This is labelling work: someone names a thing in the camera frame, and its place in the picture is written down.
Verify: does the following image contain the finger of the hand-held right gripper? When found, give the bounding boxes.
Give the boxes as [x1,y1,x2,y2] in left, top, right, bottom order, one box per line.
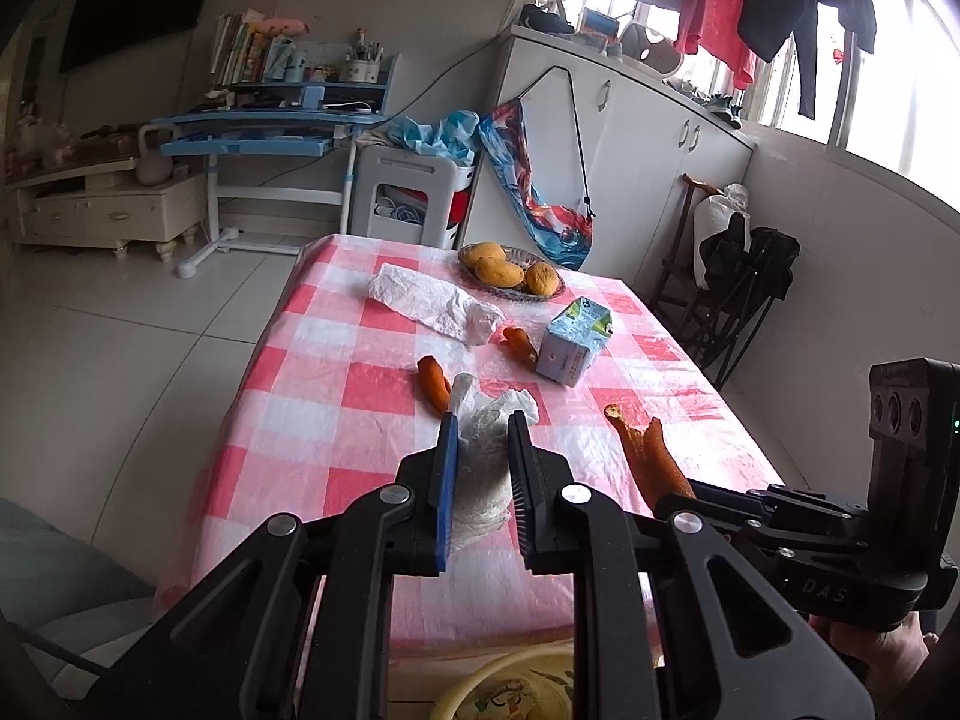
[655,493,766,548]
[679,476,863,520]

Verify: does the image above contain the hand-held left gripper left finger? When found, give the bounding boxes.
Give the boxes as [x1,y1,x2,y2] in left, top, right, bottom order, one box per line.
[97,411,460,720]

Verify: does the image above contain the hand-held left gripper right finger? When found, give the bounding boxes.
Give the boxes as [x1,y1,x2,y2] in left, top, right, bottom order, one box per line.
[506,411,875,720]

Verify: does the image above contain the white plastic bag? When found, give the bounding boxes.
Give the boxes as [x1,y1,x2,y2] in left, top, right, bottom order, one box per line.
[448,373,540,551]
[367,262,506,347]

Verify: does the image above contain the small orange fruit peel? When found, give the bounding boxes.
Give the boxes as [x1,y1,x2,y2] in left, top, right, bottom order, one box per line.
[418,356,454,415]

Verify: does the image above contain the long orange fruit peel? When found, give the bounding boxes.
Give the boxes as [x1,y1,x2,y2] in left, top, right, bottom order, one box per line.
[604,403,698,500]

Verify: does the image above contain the thick orange fruit peel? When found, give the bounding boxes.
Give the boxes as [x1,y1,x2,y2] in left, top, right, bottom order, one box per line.
[501,326,540,363]

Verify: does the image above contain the blue green drink carton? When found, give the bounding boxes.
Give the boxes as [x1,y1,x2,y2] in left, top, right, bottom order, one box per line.
[535,297,617,389]

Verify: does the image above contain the yellow plastic bucket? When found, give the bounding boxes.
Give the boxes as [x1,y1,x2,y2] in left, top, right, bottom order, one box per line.
[427,651,578,720]

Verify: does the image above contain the person's right hand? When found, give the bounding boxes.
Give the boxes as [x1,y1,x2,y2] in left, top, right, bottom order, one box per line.
[814,610,943,700]

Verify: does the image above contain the red checked tablecloth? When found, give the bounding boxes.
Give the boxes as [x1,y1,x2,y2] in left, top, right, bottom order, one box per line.
[154,232,785,655]

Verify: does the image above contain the flat white plastic bag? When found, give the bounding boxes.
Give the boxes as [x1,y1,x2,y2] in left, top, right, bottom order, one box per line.
[367,262,506,347]

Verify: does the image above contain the woven fruit plate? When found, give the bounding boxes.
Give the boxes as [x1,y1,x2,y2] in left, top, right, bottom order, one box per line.
[457,242,566,304]

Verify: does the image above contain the orange printed wrapper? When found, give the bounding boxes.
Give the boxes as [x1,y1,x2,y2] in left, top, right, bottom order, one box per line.
[456,679,575,720]

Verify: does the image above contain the black folding chair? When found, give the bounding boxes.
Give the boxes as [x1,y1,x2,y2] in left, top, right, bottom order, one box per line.
[667,225,802,390]

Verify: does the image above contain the colourful printed bag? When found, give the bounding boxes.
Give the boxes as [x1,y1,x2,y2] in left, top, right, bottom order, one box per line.
[478,66,596,272]

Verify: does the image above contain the wooden chair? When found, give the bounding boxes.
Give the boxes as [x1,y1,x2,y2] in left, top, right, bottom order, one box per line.
[656,174,722,317]

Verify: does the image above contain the white sack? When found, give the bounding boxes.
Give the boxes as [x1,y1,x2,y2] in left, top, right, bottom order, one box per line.
[694,184,752,265]

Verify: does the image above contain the white plastic stool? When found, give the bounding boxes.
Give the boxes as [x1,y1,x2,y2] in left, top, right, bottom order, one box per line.
[352,144,478,251]

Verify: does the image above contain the white cabinet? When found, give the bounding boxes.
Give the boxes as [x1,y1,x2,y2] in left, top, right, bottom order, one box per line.
[465,22,758,302]

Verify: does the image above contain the blue plastic bag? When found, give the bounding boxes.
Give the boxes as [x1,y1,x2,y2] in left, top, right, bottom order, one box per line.
[386,111,482,167]

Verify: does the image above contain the grey sneakers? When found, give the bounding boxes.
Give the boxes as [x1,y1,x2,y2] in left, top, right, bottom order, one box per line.
[679,79,744,129]

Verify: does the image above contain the light blue sofa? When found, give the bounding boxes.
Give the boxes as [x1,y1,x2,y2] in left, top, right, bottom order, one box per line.
[0,499,160,720]

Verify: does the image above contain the blue study desk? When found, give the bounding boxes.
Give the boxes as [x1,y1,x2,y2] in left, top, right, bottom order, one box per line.
[150,52,403,280]

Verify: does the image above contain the white pen holder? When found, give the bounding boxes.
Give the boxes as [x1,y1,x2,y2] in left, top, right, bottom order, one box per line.
[341,30,386,84]

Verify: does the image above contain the narrow black hanging garment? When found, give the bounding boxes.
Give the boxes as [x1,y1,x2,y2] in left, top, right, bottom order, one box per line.
[795,7,824,122]

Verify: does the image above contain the window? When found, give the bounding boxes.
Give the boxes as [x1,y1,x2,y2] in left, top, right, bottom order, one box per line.
[750,0,960,212]

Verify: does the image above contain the cream kettlebell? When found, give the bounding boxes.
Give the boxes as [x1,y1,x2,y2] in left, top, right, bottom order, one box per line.
[135,124,178,188]

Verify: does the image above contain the cream television stand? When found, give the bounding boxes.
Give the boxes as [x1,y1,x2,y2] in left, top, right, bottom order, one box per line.
[4,157,208,264]

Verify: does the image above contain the grey white round object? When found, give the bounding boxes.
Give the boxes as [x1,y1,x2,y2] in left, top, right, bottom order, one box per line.
[621,22,680,65]

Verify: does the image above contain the red hanging garment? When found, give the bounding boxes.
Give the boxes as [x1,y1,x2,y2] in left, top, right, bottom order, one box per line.
[673,0,760,92]

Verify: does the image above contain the black shoes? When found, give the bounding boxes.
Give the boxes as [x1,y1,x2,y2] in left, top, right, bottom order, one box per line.
[520,4,575,35]

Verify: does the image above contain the row of books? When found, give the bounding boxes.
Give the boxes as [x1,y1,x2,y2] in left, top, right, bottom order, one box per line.
[210,11,272,86]

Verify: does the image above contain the pink plush toy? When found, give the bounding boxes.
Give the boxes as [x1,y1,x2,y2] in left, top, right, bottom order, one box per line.
[247,15,311,38]

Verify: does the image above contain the black television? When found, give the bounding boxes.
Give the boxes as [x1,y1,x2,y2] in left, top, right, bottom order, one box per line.
[58,0,226,75]

